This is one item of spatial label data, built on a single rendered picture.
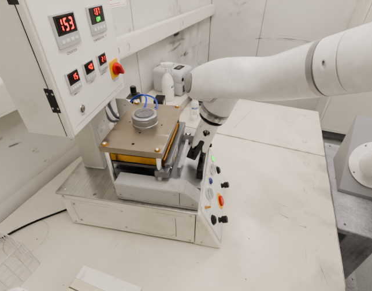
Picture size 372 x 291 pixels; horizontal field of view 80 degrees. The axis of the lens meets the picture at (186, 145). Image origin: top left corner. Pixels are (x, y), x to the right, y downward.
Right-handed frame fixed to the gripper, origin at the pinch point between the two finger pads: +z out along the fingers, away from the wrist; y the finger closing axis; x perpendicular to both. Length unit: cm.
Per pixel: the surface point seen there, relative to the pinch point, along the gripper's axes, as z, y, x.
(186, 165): 4.5, -2.1, 0.4
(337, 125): 32, 173, -152
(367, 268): 58, 28, -137
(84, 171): 20.4, -6.8, 32.4
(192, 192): 2.0, -14.2, -2.8
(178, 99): 28, 82, 13
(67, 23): -26.8, -6.8, 39.0
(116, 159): 4.8, -10.2, 21.5
